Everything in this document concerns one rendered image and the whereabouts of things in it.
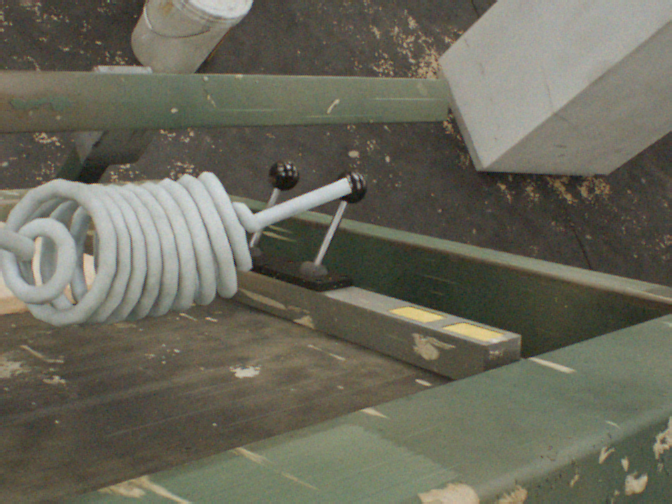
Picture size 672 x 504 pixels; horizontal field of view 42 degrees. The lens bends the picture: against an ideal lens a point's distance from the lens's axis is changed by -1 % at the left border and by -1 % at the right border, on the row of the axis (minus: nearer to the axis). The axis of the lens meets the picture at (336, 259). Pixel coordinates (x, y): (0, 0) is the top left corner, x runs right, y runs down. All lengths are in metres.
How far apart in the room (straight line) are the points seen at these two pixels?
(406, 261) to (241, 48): 2.30
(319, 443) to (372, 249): 0.81
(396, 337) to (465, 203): 2.79
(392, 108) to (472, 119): 3.37
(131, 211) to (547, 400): 0.23
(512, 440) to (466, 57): 3.45
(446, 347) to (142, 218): 0.45
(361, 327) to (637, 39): 2.56
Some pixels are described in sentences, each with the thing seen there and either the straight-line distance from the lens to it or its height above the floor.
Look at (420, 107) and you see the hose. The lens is 0.41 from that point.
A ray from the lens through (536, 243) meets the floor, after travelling 3.80.
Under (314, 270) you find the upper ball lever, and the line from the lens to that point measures 0.94.
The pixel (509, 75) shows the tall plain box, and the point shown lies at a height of 0.36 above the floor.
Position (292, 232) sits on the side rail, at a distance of 1.32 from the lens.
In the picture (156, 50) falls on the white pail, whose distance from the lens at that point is 3.02.
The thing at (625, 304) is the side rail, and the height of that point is 1.65.
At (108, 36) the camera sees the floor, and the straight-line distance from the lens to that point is 3.11.
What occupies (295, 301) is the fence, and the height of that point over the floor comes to 1.45.
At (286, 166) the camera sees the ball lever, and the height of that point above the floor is 1.44.
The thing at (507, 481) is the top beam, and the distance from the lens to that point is 0.38.
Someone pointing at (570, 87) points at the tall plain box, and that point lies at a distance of 3.46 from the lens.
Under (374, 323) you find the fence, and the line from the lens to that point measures 0.85.
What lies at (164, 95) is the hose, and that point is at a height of 1.93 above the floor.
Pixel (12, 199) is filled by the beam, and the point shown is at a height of 0.91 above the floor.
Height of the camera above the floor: 2.16
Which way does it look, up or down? 45 degrees down
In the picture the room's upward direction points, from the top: 50 degrees clockwise
